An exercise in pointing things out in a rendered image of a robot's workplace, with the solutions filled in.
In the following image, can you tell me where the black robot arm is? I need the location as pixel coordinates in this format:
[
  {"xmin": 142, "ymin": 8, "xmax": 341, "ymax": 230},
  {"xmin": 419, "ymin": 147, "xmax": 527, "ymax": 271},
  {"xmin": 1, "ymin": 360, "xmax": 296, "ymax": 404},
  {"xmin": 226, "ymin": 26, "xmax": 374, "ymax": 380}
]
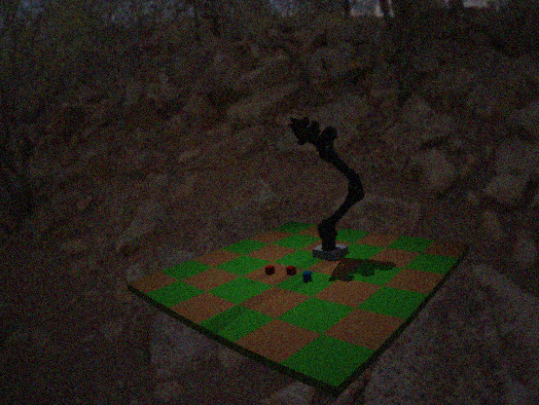
[{"xmin": 308, "ymin": 121, "xmax": 365, "ymax": 251}]

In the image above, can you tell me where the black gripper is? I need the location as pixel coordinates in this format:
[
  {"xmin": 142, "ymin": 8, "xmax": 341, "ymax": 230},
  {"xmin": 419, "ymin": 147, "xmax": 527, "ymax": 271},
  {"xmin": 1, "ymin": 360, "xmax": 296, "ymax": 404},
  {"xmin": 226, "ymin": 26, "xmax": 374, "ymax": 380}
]
[{"xmin": 289, "ymin": 117, "xmax": 319, "ymax": 145}]

